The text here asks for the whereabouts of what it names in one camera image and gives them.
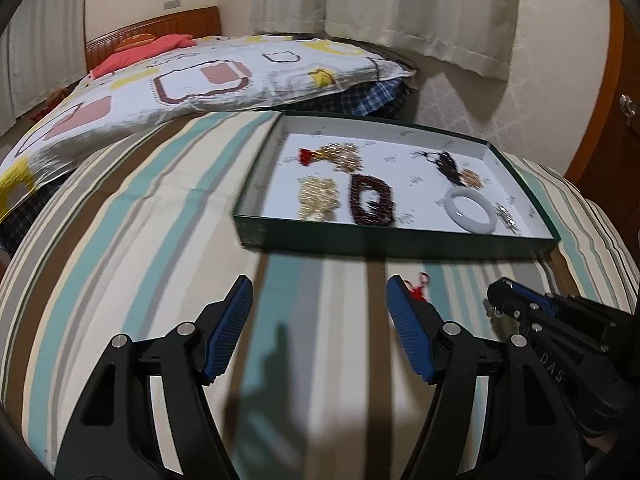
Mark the red pillow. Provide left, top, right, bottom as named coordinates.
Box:
left=92, top=33, right=197, bottom=77

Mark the striped bed cover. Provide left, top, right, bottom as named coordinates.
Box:
left=0, top=109, right=637, bottom=480

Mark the wooden cabinet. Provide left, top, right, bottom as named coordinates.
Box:
left=566, top=0, right=640, bottom=213

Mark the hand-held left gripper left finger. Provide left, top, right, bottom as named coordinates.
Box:
left=54, top=274, right=254, bottom=480

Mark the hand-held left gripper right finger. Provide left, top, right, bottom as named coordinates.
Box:
left=385, top=274, right=586, bottom=480

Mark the grey side curtain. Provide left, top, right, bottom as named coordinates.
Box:
left=0, top=0, right=90, bottom=133

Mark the dark red beaded bracelet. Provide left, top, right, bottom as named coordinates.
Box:
left=348, top=173, right=399, bottom=227

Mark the dark cord pendant necklace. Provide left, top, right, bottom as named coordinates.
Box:
left=411, top=149, right=464, bottom=187

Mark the wide cream window curtain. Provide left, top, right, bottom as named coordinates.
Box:
left=324, top=0, right=522, bottom=82

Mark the wooden headboard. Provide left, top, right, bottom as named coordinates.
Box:
left=83, top=6, right=222, bottom=74

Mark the pale gold chain cluster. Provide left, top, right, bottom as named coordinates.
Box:
left=297, top=174, right=342, bottom=223

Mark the white patterned quilt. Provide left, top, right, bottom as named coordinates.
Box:
left=0, top=34, right=417, bottom=223

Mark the orange cushion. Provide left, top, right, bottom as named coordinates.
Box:
left=113, top=33, right=157, bottom=54

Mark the blue plaid cloth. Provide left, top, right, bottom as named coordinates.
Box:
left=299, top=79, right=417, bottom=122

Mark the white jade bangle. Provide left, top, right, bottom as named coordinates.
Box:
left=444, top=187, right=499, bottom=234

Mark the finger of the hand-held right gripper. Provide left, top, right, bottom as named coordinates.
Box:
left=485, top=277, right=553, bottom=337
left=514, top=282, right=577, bottom=317

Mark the small silver trinket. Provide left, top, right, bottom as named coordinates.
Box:
left=494, top=202, right=522, bottom=234

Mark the rose gold chain cluster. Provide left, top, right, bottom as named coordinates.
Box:
left=319, top=142, right=364, bottom=174

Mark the green box with white lining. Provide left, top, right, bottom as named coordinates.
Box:
left=233, top=112, right=561, bottom=262

